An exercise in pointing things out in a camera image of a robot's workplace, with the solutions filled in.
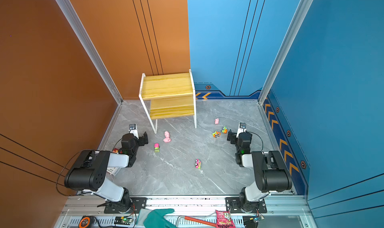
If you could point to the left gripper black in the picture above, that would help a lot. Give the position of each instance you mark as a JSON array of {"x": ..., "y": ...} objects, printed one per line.
[{"x": 141, "y": 139}]

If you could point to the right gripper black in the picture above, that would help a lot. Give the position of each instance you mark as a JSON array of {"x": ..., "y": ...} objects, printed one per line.
[{"x": 232, "y": 136}]

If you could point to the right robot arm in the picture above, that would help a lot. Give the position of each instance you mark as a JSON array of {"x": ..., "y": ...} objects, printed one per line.
[{"x": 271, "y": 175}]

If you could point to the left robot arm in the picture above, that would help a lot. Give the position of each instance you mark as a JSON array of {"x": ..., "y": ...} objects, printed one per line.
[{"x": 88, "y": 173}]

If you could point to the yellow wooden two-tier shelf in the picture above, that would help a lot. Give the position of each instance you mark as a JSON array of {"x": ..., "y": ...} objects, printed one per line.
[{"x": 168, "y": 96}]

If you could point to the green orange toy truck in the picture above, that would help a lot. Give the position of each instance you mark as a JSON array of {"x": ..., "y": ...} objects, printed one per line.
[{"x": 216, "y": 134}]

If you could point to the green truck pink tank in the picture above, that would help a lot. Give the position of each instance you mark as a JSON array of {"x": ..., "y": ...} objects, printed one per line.
[{"x": 157, "y": 147}]

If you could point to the red white cardboard box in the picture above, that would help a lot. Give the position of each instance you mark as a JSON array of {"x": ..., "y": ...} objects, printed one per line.
[{"x": 114, "y": 171}]

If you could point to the pink green toy car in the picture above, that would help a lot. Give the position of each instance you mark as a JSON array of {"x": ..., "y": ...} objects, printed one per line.
[{"x": 198, "y": 164}]

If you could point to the green rubber glove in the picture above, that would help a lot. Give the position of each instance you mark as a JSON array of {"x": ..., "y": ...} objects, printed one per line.
[{"x": 155, "y": 218}]

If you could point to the green circuit board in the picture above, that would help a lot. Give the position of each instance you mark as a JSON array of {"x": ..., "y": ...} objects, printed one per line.
[{"x": 124, "y": 221}]

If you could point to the pink snack bag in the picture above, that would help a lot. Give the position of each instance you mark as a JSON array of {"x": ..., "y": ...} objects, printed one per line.
[{"x": 224, "y": 220}]

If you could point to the small board right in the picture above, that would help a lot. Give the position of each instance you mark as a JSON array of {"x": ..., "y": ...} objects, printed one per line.
[{"x": 258, "y": 218}]

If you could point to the orange tape measure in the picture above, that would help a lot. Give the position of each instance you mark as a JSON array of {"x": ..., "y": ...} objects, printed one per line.
[{"x": 86, "y": 222}]

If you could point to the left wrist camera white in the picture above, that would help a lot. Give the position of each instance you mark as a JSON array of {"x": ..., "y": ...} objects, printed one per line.
[{"x": 133, "y": 130}]

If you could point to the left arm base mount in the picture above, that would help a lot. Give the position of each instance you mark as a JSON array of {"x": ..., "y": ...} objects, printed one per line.
[{"x": 134, "y": 205}]

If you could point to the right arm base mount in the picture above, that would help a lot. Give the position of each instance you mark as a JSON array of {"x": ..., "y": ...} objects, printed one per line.
[{"x": 235, "y": 205}]

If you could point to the red handled tool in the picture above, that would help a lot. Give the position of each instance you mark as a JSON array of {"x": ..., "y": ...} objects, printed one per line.
[{"x": 195, "y": 220}]

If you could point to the aluminium rail frame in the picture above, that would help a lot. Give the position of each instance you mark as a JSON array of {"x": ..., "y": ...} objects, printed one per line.
[{"x": 284, "y": 211}]

